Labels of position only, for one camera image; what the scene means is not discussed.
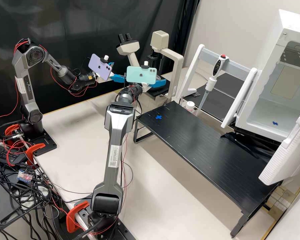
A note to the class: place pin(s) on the white pipette stand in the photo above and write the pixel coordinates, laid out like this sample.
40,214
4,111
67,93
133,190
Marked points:
241,97

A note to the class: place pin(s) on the small circuit board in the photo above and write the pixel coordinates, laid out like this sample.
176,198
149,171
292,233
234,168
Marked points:
25,175

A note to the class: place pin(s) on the black power adapter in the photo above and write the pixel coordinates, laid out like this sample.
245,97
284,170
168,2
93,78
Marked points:
5,153

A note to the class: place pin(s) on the left wrist camera phone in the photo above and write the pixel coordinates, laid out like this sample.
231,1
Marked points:
98,65

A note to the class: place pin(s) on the incubator door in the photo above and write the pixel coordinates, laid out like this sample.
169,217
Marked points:
285,155

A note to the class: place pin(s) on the right wrist camera phone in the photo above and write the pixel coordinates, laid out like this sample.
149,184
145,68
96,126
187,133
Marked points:
140,73

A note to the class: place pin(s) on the white-capped bottle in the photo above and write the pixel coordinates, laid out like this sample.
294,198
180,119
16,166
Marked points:
190,105

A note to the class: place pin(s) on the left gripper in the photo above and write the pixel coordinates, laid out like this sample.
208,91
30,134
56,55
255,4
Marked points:
111,75

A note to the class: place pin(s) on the pipette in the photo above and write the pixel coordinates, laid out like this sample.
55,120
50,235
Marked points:
218,66

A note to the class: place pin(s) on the red clamp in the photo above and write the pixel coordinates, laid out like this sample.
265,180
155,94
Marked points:
72,215
10,130
38,147

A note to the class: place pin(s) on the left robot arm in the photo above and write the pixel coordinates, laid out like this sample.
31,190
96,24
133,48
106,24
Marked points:
23,82

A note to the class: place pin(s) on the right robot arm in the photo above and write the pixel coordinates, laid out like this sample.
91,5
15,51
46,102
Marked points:
115,150

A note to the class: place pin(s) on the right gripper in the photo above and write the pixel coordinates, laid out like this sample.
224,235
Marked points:
146,88

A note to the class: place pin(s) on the flat black box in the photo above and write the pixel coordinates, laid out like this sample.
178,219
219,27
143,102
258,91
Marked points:
2,202

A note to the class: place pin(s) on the long black platform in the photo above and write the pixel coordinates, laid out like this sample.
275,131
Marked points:
202,150

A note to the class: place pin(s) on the cream microscope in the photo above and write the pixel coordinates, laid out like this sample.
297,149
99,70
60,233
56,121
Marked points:
176,65

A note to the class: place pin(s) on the wrist camera phone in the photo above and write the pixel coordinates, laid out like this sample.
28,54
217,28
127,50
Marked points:
140,73
98,65

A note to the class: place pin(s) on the white incubator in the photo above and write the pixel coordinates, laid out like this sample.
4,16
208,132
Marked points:
272,50

